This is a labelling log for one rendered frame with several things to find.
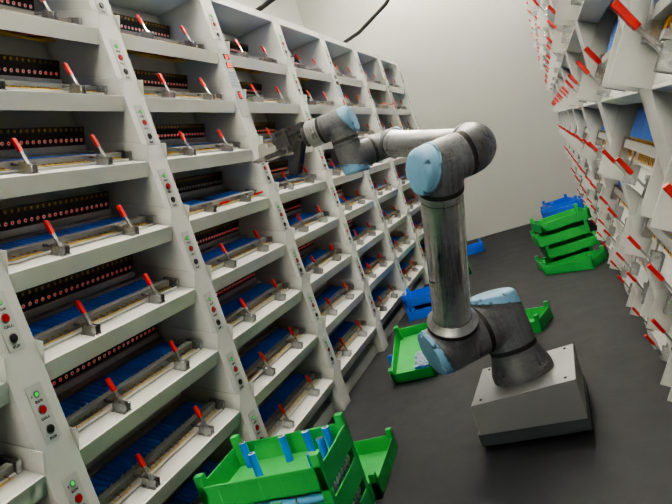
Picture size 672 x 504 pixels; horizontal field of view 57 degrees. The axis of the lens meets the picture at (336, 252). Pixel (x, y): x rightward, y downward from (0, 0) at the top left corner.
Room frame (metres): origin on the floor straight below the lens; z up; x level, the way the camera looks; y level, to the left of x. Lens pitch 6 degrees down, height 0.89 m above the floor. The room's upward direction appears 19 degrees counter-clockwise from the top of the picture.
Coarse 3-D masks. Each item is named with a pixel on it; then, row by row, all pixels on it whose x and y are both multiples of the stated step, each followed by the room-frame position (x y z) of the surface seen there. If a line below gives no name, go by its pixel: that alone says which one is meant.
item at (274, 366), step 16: (288, 320) 2.53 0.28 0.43; (256, 336) 2.38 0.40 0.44; (272, 336) 2.42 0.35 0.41; (288, 336) 2.41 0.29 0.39; (304, 336) 2.48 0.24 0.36; (240, 352) 2.24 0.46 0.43; (256, 352) 2.26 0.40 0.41; (272, 352) 2.25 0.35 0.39; (288, 352) 2.31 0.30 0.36; (304, 352) 2.36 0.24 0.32; (256, 368) 2.12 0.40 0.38; (272, 368) 2.11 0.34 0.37; (288, 368) 2.20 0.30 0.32; (256, 384) 2.03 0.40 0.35; (272, 384) 2.07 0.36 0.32; (256, 400) 1.95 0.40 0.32
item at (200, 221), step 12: (192, 192) 2.31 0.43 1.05; (204, 192) 2.39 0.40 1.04; (264, 192) 2.50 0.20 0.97; (228, 204) 2.27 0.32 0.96; (240, 204) 2.28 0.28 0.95; (252, 204) 2.35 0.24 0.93; (264, 204) 2.46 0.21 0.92; (192, 216) 2.01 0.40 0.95; (204, 216) 2.02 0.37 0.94; (216, 216) 2.09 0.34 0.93; (228, 216) 2.18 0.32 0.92; (240, 216) 2.26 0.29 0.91; (192, 228) 1.95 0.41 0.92; (204, 228) 2.02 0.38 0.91
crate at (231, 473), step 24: (312, 432) 1.40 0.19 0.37; (336, 432) 1.38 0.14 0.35; (240, 456) 1.45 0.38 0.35; (264, 456) 1.45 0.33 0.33; (312, 456) 1.19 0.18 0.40; (336, 456) 1.27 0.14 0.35; (216, 480) 1.35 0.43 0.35; (240, 480) 1.25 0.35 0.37; (264, 480) 1.23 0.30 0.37; (288, 480) 1.21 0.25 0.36; (312, 480) 1.20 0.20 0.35
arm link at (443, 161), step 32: (416, 160) 1.47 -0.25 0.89; (448, 160) 1.45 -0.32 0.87; (416, 192) 1.51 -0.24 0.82; (448, 192) 1.48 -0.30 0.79; (448, 224) 1.53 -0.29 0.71; (448, 256) 1.58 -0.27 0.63; (448, 288) 1.63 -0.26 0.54; (448, 320) 1.69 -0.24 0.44; (480, 320) 1.77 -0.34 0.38; (448, 352) 1.72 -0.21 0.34; (480, 352) 1.75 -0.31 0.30
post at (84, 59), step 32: (64, 0) 1.87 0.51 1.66; (96, 64) 1.86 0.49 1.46; (128, 64) 1.92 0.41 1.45; (128, 96) 1.86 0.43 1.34; (96, 128) 1.89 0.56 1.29; (128, 128) 1.85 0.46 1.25; (160, 160) 1.90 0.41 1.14; (128, 192) 1.88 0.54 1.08; (160, 192) 1.85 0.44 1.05; (160, 256) 1.87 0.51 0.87; (192, 320) 1.86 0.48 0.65; (224, 320) 1.93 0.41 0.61; (224, 352) 1.87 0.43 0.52; (192, 384) 1.89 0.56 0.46; (224, 384) 1.85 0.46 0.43
